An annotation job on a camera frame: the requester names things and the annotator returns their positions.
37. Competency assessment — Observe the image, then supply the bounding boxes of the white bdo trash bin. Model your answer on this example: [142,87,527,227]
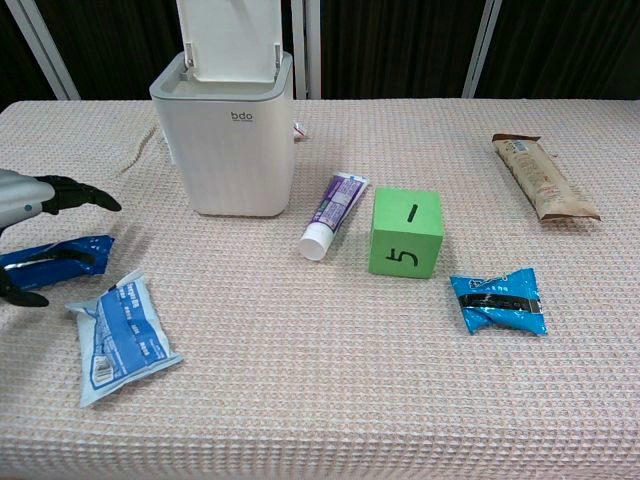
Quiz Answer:
[149,0,297,218]

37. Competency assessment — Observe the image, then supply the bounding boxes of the purple white toothpaste tube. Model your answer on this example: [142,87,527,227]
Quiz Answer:
[298,171,372,262]

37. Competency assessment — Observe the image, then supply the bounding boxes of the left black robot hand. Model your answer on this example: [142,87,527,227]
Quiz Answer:
[0,168,123,308]

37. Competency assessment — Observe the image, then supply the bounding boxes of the green foam number cube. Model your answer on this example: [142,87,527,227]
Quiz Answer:
[368,187,445,279]

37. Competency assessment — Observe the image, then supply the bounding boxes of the white metal frame post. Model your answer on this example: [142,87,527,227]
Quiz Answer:
[9,0,81,101]
[461,0,503,99]
[290,0,322,100]

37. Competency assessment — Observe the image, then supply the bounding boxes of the brown long snack wrapper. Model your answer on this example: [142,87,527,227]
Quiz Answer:
[491,132,601,223]

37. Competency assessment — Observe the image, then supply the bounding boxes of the dark blue foil wrapper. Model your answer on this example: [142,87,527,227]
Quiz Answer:
[0,234,116,293]

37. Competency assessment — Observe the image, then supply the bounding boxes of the white blue plastic pouch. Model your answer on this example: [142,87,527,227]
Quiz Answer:
[64,269,184,409]

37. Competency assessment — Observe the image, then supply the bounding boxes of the light blue snack packet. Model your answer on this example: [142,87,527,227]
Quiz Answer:
[449,267,549,337]

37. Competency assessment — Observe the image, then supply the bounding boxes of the beige waffle tablecloth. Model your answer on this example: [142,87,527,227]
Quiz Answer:
[0,97,640,480]

